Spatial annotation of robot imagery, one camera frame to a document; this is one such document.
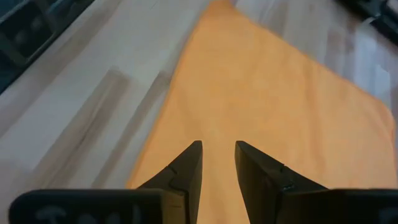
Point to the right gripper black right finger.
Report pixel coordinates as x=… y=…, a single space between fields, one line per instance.
x=267 y=193

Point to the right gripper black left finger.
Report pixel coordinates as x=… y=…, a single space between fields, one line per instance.
x=183 y=186

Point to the orange microfiber towel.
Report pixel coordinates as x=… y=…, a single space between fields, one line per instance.
x=248 y=93

